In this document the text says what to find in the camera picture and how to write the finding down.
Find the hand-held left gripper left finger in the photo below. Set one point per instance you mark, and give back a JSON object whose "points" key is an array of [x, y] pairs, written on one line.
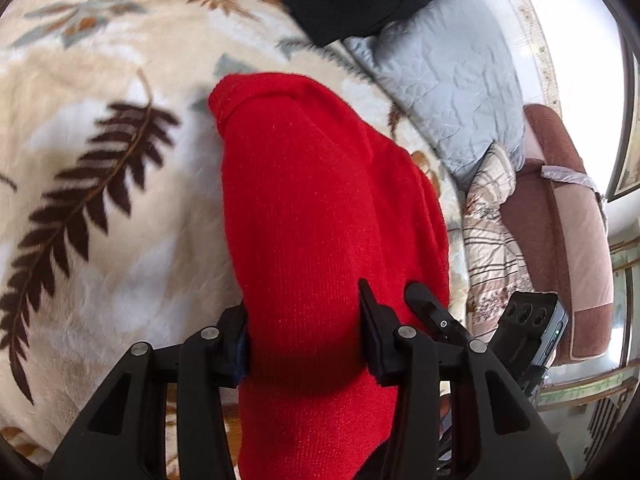
{"points": [[243, 355]]}

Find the striped floral pillow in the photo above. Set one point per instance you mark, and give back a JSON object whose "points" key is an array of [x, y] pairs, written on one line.
{"points": [[490, 240]]}

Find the white lace armrest cover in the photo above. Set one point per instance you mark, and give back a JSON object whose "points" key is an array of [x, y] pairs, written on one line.
{"points": [[570, 177]]}

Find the cream leaf print blanket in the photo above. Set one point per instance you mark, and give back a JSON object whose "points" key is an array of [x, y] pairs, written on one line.
{"points": [[100, 85]]}

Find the brown and pink sofa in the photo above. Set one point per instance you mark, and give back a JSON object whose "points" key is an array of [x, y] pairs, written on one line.
{"points": [[580, 240]]}

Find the red and blue knit sweater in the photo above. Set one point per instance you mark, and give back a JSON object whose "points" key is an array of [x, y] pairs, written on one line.
{"points": [[310, 210]]}

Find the grey quilted pillow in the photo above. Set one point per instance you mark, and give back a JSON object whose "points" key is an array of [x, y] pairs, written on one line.
{"points": [[450, 85]]}

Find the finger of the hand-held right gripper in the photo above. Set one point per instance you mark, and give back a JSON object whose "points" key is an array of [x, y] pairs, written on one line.
{"points": [[435, 312]]}

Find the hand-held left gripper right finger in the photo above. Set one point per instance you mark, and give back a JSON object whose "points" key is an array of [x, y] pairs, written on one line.
{"points": [[374, 342]]}

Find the wooden framed glass furniture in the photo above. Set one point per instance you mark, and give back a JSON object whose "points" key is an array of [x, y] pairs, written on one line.
{"points": [[600, 395]]}

